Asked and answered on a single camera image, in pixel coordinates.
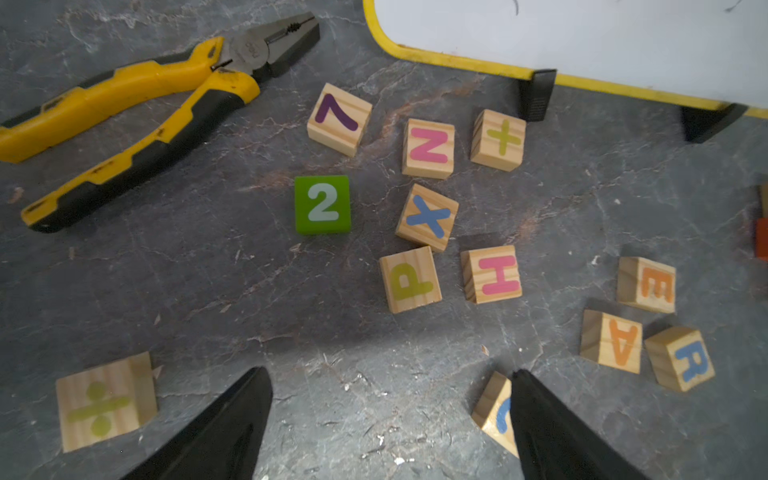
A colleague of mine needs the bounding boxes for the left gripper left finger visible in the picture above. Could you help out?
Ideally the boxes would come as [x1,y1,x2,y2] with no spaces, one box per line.
[125,367,273,479]

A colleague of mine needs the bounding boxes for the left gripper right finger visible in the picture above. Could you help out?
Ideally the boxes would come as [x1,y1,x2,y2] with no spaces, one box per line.
[511,369,647,480]

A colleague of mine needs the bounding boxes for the wooden block orange A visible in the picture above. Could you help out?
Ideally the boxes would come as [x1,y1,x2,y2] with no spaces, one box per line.
[580,310,643,374]

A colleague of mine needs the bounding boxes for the wooden block blue R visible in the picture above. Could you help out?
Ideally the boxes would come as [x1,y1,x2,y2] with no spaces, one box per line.
[644,326,715,393]

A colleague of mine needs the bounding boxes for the wooden block orange E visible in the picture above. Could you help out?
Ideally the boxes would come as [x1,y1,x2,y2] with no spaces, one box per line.
[617,257,676,314]

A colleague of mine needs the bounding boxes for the wooden block green P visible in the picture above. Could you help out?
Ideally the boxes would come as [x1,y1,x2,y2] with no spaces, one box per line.
[379,246,442,314]

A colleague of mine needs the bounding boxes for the whiteboard with PEAR writing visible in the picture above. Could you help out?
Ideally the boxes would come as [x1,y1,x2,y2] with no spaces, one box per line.
[363,1,767,123]

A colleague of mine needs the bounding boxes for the wooden block blue C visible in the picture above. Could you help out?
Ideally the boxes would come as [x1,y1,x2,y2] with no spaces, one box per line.
[472,372,519,457]

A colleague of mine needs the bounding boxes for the wooden block green divide sign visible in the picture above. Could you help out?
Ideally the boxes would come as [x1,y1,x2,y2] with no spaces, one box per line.
[55,352,158,453]

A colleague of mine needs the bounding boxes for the wooden block pink H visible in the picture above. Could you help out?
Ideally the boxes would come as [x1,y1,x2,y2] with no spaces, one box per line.
[460,245,523,304]

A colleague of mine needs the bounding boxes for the wooden block blue X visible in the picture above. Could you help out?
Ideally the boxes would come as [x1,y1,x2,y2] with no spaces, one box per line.
[395,184,459,252]

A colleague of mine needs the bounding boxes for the green block number 2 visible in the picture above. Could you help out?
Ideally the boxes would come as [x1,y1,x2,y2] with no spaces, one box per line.
[294,175,352,235]

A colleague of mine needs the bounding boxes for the wooden block green plus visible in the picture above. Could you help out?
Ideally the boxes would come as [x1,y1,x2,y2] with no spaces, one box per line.
[470,109,527,172]

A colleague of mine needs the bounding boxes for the wooden block pink N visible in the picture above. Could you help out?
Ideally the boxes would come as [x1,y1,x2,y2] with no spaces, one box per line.
[402,118,455,180]

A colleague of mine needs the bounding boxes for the wooden block purple 7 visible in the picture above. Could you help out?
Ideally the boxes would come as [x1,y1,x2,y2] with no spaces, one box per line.
[307,83,373,157]

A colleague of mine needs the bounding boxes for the yellow black pliers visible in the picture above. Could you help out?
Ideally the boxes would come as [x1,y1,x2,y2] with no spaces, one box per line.
[0,11,321,234]

